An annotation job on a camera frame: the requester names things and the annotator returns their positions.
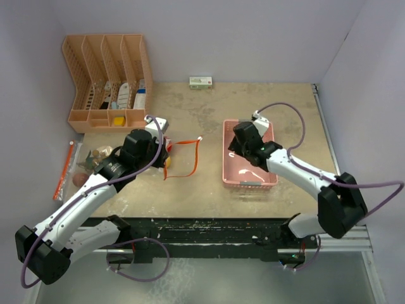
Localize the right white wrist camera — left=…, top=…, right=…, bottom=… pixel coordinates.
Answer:
left=251, top=110, right=270, bottom=137

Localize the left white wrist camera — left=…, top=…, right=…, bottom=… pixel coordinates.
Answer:
left=144, top=115, right=169, bottom=137

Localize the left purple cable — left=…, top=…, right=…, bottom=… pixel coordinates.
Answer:
left=20, top=114, right=173, bottom=289

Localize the orange file organizer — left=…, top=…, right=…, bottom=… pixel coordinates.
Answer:
left=62, top=34, right=154, bottom=134

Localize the pink plastic basket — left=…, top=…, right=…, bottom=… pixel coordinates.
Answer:
left=222, top=119, right=278, bottom=189

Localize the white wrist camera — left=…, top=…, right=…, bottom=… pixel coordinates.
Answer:
left=251, top=110, right=270, bottom=137
left=144, top=115, right=169, bottom=137

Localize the white mushroom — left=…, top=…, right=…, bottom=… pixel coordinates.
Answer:
left=96, top=146, right=113, bottom=158

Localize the brown longan bunch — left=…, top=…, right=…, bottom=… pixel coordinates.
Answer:
left=77, top=149, right=107, bottom=173

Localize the small green white box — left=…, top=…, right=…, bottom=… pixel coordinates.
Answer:
left=189, top=76, right=213, bottom=90

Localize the black metal base frame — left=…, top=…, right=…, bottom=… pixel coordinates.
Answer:
left=75, top=215, right=320, bottom=265

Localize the yellow block in organizer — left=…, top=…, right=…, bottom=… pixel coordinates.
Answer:
left=113, top=117, right=126, bottom=127

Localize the black white item in organizer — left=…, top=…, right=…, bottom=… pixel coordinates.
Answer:
left=99, top=81, right=111, bottom=110

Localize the clear zip bag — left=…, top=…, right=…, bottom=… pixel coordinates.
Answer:
left=53, top=141, right=100, bottom=204
left=163, top=136, right=203, bottom=181

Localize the white tube in organizer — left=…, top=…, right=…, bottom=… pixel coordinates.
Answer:
left=116, top=82, right=130, bottom=110

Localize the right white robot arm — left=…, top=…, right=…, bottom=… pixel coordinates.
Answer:
left=228, top=121, right=368, bottom=248

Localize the white blue box in organizer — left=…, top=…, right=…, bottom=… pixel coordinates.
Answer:
left=132, top=79, right=146, bottom=110

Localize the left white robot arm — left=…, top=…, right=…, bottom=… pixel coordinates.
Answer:
left=15, top=122, right=168, bottom=289

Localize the brown passion fruit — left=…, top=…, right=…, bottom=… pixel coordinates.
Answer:
left=72, top=172, right=89, bottom=187

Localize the clear zip top bag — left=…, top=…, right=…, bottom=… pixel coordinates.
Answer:
left=53, top=141, right=100, bottom=204

